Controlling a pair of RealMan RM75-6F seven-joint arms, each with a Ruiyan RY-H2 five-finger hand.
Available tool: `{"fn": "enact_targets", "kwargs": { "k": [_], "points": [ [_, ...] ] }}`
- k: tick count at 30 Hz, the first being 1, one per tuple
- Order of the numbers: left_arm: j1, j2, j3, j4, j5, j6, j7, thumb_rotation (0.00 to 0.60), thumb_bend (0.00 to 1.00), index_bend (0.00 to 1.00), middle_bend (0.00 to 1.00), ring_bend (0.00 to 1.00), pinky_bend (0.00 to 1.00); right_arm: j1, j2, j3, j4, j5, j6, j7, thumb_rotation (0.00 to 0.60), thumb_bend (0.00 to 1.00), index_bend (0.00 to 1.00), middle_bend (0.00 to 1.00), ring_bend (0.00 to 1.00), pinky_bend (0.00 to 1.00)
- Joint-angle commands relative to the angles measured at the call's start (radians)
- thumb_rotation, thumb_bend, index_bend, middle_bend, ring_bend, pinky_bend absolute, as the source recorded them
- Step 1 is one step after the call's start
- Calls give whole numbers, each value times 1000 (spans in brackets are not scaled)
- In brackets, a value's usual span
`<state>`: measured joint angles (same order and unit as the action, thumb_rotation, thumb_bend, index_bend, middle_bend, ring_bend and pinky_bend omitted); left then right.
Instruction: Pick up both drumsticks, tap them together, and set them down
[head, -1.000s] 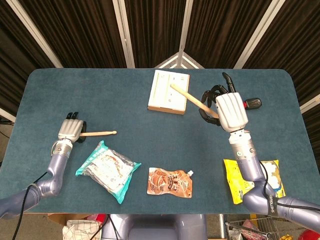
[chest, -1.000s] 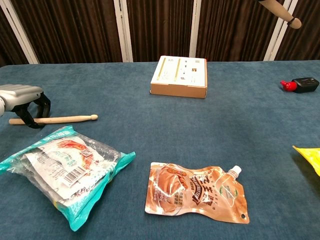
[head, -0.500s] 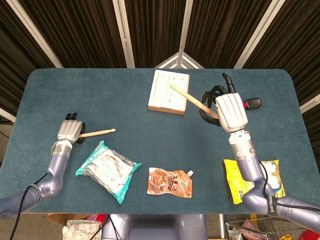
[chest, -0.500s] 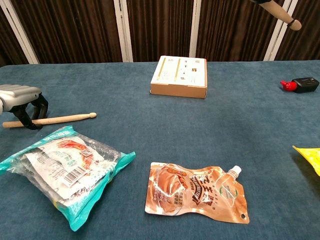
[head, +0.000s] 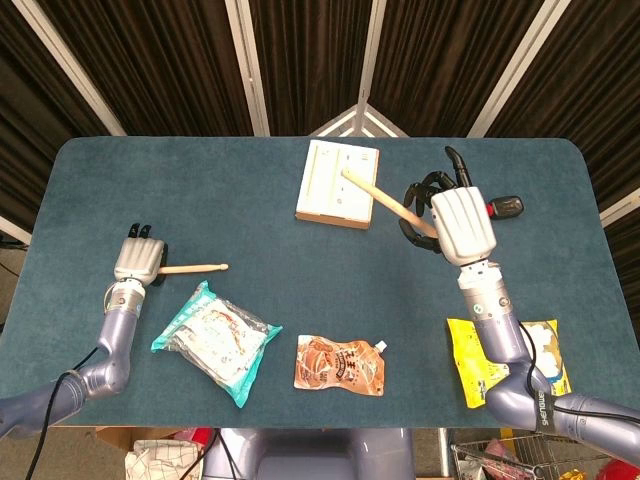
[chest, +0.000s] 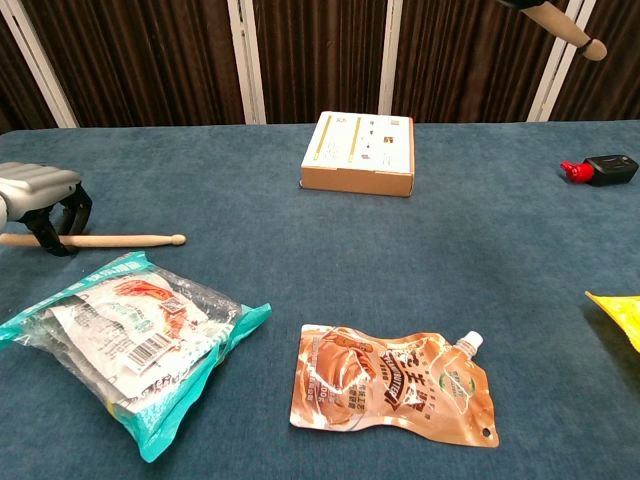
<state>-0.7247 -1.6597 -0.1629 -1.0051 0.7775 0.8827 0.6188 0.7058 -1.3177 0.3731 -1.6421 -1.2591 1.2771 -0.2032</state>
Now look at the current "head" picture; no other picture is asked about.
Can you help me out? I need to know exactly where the white frame post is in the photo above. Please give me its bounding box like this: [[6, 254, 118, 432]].
[[10, 0, 127, 137], [0, 214, 32, 246], [467, 0, 573, 139], [224, 0, 272, 137], [598, 187, 640, 229], [352, 0, 389, 109]]

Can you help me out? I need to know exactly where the white triangular frame foot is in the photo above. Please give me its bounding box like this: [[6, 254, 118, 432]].
[[308, 102, 410, 139]]

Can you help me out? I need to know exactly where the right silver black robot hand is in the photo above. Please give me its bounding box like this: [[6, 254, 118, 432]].
[[398, 146, 498, 266]]

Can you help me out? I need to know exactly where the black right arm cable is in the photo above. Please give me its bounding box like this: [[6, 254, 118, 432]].
[[517, 320, 640, 426]]

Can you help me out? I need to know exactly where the white checked cloth bag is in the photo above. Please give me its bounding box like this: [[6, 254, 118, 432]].
[[124, 438, 204, 480]]

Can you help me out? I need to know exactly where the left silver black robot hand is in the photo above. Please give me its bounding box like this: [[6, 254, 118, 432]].
[[113, 222, 170, 288]]

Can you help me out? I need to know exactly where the dark brown pleated curtain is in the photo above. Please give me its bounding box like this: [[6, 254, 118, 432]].
[[0, 0, 640, 311]]

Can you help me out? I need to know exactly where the teal clear snack bag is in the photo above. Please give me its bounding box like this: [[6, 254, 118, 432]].
[[150, 280, 284, 409]]

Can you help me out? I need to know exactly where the blue felt table mat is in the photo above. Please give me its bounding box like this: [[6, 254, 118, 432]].
[[0, 135, 640, 430]]

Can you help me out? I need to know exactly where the yellow snack bag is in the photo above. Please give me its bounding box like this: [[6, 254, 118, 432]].
[[446, 317, 573, 410]]

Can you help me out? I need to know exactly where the black torso cable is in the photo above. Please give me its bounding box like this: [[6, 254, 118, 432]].
[[213, 428, 244, 480]]

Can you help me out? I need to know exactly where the red plastic bag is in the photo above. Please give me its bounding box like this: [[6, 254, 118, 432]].
[[172, 427, 216, 446]]

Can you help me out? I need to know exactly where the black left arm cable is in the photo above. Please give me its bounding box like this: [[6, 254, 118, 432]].
[[34, 347, 101, 480]]

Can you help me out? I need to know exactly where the grey metal table leg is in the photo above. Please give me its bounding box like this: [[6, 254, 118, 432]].
[[437, 428, 449, 480]]

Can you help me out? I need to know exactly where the wooden drumstick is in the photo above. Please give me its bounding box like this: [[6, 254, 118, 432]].
[[158, 263, 230, 276], [340, 168, 439, 237]]

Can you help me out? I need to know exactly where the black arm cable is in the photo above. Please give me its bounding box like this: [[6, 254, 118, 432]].
[[517, 320, 640, 426], [34, 347, 101, 480]]

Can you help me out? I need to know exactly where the wire mesh basket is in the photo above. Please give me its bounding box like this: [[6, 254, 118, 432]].
[[451, 433, 566, 480]]

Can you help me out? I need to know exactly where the black red small device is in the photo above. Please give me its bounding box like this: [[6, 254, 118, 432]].
[[483, 195, 526, 220]]

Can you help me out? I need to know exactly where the orange spout pouch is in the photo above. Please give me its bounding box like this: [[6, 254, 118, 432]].
[[292, 334, 390, 398]]

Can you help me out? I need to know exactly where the brown cardboard box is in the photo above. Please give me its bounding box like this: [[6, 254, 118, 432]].
[[94, 427, 181, 454]]

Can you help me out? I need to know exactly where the red round object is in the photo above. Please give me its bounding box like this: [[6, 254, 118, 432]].
[[597, 459, 640, 480]]

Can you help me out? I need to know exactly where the grey-purple robot torso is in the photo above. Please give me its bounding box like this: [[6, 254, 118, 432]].
[[203, 428, 416, 480]]

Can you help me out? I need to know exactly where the flat white cardboard box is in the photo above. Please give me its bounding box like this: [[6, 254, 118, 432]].
[[294, 138, 380, 231]]

